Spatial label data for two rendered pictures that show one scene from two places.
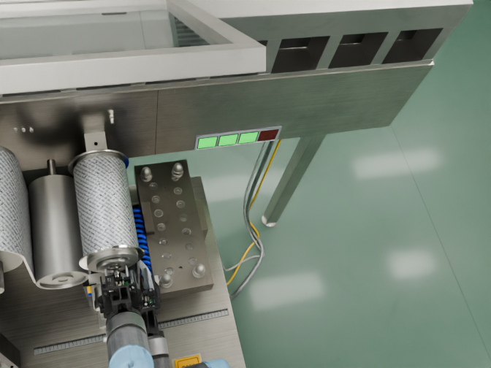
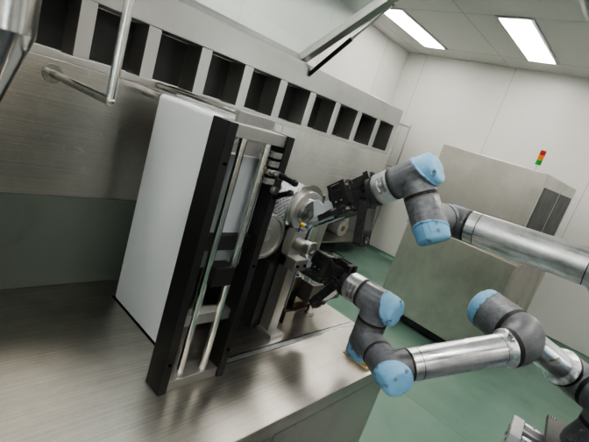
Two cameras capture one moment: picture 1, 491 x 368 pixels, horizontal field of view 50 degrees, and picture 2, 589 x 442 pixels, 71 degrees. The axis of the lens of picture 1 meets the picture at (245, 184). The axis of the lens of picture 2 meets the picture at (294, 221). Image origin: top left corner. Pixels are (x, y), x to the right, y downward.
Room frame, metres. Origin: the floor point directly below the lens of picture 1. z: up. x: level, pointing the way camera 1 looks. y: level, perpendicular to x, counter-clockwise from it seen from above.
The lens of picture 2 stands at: (-0.66, 0.60, 1.48)
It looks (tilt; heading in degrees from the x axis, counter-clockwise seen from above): 14 degrees down; 341
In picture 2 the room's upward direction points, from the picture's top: 18 degrees clockwise
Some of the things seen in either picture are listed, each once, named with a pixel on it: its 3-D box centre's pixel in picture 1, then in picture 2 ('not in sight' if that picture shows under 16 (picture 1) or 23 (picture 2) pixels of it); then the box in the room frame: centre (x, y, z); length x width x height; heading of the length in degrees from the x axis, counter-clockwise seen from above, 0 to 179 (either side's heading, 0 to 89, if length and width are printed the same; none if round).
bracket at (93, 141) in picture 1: (96, 142); not in sight; (0.62, 0.38, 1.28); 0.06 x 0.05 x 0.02; 32
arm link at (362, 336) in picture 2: not in sight; (367, 341); (0.16, 0.03, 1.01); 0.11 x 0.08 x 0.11; 0
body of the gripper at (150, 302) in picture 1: (145, 315); (332, 271); (0.31, 0.12, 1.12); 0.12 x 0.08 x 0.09; 32
